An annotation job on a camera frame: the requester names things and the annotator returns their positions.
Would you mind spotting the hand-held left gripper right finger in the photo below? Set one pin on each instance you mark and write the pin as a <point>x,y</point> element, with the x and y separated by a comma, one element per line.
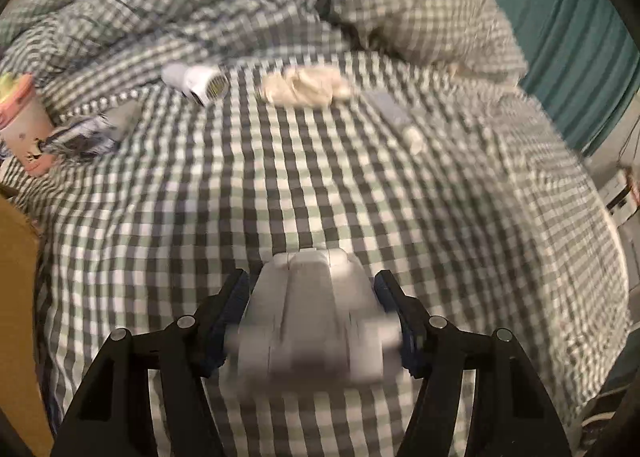
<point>402,319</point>

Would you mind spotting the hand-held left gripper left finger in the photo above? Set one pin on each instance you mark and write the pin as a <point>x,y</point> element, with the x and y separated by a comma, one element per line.
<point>227,317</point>

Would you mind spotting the cardboard box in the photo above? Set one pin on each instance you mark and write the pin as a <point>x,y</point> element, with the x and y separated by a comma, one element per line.
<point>17,337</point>

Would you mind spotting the grey and white stick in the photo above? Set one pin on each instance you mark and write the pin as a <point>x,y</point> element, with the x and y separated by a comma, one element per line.
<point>395,117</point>

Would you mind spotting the silver printed packet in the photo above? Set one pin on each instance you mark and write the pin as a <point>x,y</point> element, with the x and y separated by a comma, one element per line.
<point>90,134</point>

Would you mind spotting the small white handheld fan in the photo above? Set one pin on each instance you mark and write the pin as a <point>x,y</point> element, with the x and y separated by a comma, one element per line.
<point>200,82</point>

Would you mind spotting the crumpled white cloth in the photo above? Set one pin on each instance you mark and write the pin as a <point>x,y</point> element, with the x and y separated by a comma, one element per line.
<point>300,87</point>

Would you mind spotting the white storage boxes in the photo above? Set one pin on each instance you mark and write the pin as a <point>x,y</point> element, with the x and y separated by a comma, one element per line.
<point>622,197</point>

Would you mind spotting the pink cup with lid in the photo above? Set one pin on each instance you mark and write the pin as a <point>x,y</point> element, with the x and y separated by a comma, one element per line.
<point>25,127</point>

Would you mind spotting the teal bedsheet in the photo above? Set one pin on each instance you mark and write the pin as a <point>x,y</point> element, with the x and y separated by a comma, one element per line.
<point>565,37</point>

